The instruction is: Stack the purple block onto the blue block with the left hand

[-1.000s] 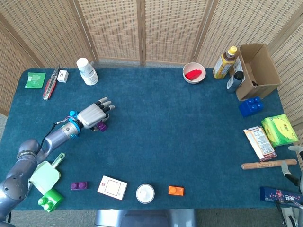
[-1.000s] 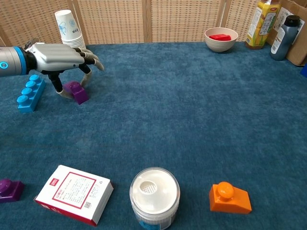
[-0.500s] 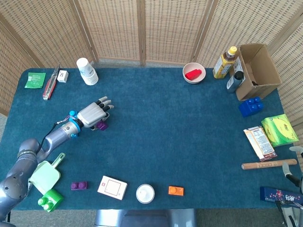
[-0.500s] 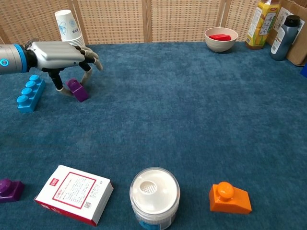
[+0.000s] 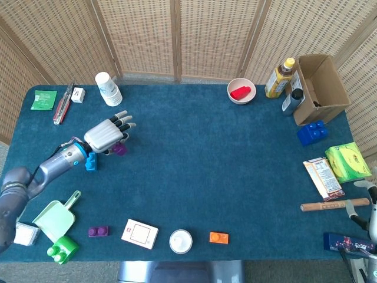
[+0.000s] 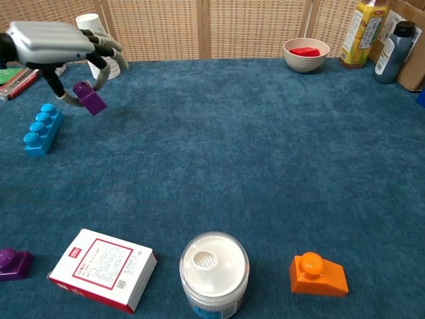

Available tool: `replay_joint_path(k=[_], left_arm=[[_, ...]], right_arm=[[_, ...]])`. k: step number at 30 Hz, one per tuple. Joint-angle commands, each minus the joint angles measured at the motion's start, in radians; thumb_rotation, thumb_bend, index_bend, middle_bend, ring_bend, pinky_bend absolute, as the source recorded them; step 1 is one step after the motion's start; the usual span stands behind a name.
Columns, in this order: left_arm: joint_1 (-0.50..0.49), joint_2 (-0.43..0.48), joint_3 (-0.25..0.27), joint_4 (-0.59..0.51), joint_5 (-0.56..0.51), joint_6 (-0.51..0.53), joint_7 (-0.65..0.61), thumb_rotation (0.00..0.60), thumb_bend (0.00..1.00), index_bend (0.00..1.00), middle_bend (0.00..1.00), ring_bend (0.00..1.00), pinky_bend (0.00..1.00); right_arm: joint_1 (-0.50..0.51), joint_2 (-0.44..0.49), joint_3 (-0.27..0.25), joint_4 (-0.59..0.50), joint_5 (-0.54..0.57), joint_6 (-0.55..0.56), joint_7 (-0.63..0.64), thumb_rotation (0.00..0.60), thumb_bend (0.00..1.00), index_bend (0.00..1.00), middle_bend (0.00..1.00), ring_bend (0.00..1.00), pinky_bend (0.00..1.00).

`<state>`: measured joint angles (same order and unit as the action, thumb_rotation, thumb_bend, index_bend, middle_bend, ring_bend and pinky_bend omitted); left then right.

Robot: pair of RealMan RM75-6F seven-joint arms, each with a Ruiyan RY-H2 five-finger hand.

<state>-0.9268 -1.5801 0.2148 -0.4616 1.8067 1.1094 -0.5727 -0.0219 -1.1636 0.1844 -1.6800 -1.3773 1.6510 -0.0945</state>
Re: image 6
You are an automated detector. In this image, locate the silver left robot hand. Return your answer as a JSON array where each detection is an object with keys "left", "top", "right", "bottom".
[{"left": 0, "top": 21, "right": 129, "bottom": 108}]

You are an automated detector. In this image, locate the purple toy block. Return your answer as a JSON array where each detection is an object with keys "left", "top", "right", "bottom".
[{"left": 72, "top": 80, "right": 108, "bottom": 117}]

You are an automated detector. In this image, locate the stack of white paper cups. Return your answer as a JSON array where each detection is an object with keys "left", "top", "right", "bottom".
[{"left": 75, "top": 13, "right": 122, "bottom": 80}]

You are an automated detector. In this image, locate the blue four-stud toy block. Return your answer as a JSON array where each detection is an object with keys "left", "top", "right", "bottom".
[{"left": 23, "top": 103, "right": 64, "bottom": 158}]

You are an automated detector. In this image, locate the red block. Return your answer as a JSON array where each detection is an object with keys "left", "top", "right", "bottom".
[{"left": 289, "top": 47, "right": 321, "bottom": 57}]

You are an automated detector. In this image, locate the orange toy block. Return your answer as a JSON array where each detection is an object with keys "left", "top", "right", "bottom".
[{"left": 289, "top": 251, "right": 349, "bottom": 297}]

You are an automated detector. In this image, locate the green packet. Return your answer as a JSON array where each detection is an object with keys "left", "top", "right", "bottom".
[{"left": 0, "top": 68, "right": 21, "bottom": 86}]

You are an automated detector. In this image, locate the rattan folding screen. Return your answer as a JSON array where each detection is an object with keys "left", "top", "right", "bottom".
[{"left": 0, "top": 0, "right": 366, "bottom": 64}]

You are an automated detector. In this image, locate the blue carpet table cover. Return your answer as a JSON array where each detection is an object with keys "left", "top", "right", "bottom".
[{"left": 0, "top": 56, "right": 425, "bottom": 319}]

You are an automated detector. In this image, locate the white and red medicine box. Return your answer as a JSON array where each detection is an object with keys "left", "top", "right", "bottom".
[{"left": 47, "top": 228, "right": 158, "bottom": 315}]

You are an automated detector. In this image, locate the beige bowl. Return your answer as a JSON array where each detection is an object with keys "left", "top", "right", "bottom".
[{"left": 283, "top": 37, "right": 331, "bottom": 73}]

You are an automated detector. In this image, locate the white lidded plastic jar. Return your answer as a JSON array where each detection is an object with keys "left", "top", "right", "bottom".
[{"left": 179, "top": 231, "right": 250, "bottom": 319}]

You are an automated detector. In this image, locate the yellow tea bottle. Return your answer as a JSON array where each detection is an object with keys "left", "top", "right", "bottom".
[{"left": 339, "top": 0, "right": 389, "bottom": 69}]

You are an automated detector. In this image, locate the dark grey bottle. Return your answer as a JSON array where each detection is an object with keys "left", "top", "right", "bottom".
[{"left": 373, "top": 21, "right": 417, "bottom": 84}]

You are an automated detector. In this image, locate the brown cardboard box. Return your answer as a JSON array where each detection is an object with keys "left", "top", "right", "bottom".
[{"left": 368, "top": 0, "right": 425, "bottom": 92}]

